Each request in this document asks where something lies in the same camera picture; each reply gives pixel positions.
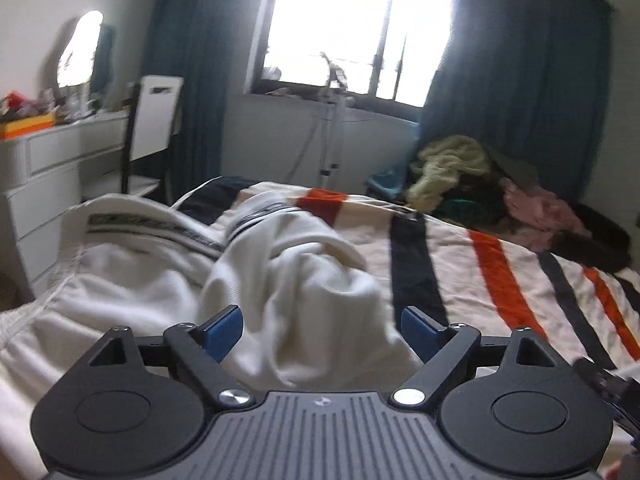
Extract person's right hand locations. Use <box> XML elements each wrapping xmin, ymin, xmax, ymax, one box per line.
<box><xmin>604</xmin><ymin>460</ymin><xmax>622</xmax><ymax>480</ymax></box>

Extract orange box on dresser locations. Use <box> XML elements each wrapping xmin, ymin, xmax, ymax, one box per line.
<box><xmin>0</xmin><ymin>113</ymin><xmax>55</xmax><ymax>141</ymax></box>

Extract white sweatpants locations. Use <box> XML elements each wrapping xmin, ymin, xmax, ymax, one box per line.
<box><xmin>1</xmin><ymin>188</ymin><xmax>420</xmax><ymax>479</ymax></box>

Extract window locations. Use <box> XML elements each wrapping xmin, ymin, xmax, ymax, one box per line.
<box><xmin>256</xmin><ymin>0</ymin><xmax>452</xmax><ymax>107</ymax></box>

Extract teal curtain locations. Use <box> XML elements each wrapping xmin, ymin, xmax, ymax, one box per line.
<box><xmin>142</xmin><ymin>0</ymin><xmax>262</xmax><ymax>196</ymax></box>
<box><xmin>419</xmin><ymin>0</ymin><xmax>612</xmax><ymax>200</ymax></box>

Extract striped bed blanket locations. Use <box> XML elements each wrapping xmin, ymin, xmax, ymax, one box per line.
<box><xmin>174</xmin><ymin>177</ymin><xmax>639</xmax><ymax>375</ymax></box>

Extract yellow-green knit garment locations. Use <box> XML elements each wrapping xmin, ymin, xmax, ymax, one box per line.
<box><xmin>405</xmin><ymin>136</ymin><xmax>491</xmax><ymax>214</ymax></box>

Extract garment steamer stand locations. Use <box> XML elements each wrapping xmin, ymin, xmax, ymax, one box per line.
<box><xmin>286</xmin><ymin>51</ymin><xmax>362</xmax><ymax>191</ymax></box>

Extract white dresser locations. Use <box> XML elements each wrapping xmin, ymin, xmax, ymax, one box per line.
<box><xmin>1</xmin><ymin>112</ymin><xmax>128</xmax><ymax>302</ymax></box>

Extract wavy mirror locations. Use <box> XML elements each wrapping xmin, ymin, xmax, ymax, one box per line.
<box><xmin>56</xmin><ymin>10</ymin><xmax>103</xmax><ymax>89</ymax></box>

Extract teal right curtain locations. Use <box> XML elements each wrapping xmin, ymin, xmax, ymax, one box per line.
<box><xmin>419</xmin><ymin>0</ymin><xmax>612</xmax><ymax>200</ymax></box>

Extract green garment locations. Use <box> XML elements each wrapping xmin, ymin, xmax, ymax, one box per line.
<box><xmin>439</xmin><ymin>198</ymin><xmax>487</xmax><ymax>224</ymax></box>

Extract pink garment on pile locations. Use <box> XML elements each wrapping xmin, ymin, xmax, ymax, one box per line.
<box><xmin>499</xmin><ymin>177</ymin><xmax>591</xmax><ymax>252</ymax></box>

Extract white chair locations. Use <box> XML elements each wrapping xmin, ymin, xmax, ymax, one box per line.
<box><xmin>81</xmin><ymin>74</ymin><xmax>186</xmax><ymax>204</ymax></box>

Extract teal left curtain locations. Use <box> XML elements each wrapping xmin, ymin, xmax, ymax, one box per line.
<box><xmin>142</xmin><ymin>0</ymin><xmax>262</xmax><ymax>196</ymax></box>

